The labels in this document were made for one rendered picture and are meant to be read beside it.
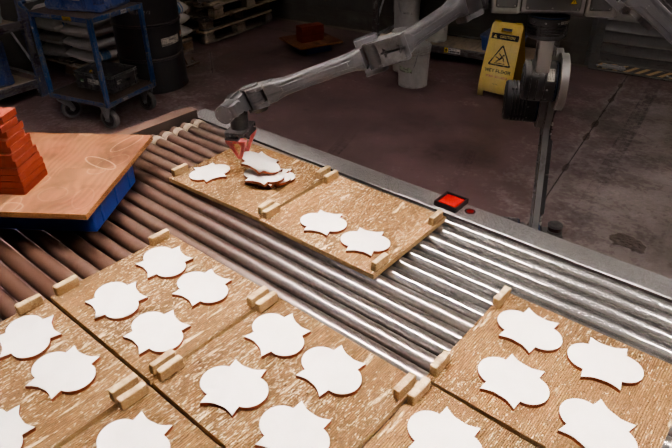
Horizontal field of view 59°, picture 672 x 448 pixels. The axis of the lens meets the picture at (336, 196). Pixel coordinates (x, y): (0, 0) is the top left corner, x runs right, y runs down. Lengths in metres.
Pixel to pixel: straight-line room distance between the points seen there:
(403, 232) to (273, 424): 0.71
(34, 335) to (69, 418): 0.26
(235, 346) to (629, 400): 0.79
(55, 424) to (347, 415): 0.54
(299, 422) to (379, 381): 0.19
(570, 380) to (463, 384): 0.21
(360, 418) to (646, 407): 0.54
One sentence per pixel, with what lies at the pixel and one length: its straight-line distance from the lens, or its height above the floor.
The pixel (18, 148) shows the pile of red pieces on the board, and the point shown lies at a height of 1.16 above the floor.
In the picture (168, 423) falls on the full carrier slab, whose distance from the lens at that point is 1.23.
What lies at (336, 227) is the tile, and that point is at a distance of 1.66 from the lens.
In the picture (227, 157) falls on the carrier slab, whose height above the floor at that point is 0.94.
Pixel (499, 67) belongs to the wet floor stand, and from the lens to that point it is 5.25.
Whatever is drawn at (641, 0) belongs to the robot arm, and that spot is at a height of 1.53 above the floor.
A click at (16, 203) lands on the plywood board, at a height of 1.04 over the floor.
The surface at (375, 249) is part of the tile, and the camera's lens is 1.58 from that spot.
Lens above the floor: 1.86
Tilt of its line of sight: 30 degrees down
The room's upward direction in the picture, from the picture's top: 1 degrees counter-clockwise
